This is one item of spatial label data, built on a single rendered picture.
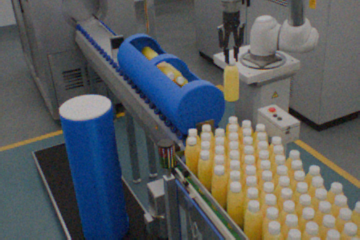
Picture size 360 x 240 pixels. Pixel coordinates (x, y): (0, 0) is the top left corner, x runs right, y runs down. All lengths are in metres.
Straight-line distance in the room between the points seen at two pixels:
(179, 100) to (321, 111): 2.13
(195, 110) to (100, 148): 0.60
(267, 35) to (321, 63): 1.20
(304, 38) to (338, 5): 1.11
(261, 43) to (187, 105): 0.79
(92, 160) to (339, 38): 2.26
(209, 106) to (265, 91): 0.67
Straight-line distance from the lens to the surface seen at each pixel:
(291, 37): 2.79
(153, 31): 3.67
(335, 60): 4.04
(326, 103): 4.17
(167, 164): 1.80
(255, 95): 2.91
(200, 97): 2.28
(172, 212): 1.96
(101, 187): 2.72
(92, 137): 2.54
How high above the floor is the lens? 2.22
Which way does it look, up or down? 28 degrees down
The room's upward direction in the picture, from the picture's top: 4 degrees counter-clockwise
